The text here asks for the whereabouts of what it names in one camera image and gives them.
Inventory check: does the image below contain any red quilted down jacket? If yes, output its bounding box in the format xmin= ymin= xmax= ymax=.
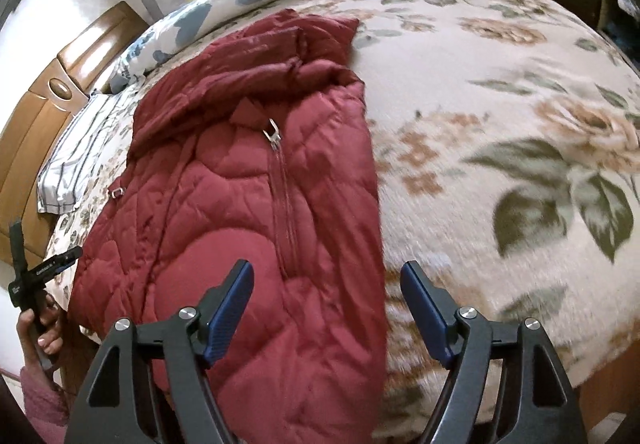
xmin=68 ymin=10 xmax=387 ymax=443

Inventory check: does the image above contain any pink sleeve forearm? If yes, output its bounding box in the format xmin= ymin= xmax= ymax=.
xmin=20 ymin=367 xmax=70 ymax=444

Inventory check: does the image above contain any person's left hand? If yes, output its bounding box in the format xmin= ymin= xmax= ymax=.
xmin=16 ymin=291 xmax=64 ymax=372

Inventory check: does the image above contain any white striped pillow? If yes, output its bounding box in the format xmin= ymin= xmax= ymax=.
xmin=37 ymin=93 xmax=126 ymax=216

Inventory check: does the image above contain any wooden headboard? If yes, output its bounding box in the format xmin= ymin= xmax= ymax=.
xmin=0 ymin=1 xmax=149 ymax=266

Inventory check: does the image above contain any floral fleece bed blanket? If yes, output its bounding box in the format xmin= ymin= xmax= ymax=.
xmin=49 ymin=0 xmax=639 ymax=443

